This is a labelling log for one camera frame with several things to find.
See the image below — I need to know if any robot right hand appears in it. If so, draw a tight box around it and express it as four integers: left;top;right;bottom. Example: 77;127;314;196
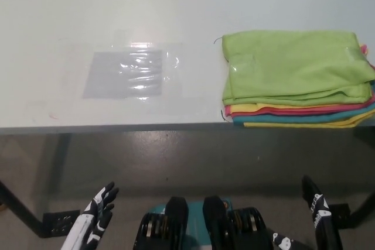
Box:
271;174;344;250

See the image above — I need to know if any teal microfibre cloth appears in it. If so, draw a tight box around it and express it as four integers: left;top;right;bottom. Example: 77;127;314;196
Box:
231;100;375;125

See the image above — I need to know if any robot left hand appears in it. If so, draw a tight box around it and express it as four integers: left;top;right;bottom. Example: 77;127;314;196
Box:
81;181;120;244

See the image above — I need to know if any black table foot plate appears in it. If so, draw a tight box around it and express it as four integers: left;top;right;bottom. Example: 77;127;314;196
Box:
328;203;352;230
42;209;81;238

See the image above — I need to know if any clear plastic film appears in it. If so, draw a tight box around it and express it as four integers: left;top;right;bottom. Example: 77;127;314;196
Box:
111;29;185;105

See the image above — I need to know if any green microfibre cloth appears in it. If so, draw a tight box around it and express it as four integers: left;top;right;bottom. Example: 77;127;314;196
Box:
221;29;375;107

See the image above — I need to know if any black diagonal table brace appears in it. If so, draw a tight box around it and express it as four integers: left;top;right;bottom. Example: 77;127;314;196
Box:
349;190;375;229
0;180;45;239

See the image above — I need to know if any grey table leg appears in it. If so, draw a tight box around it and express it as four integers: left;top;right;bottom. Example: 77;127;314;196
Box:
40;134;71;215

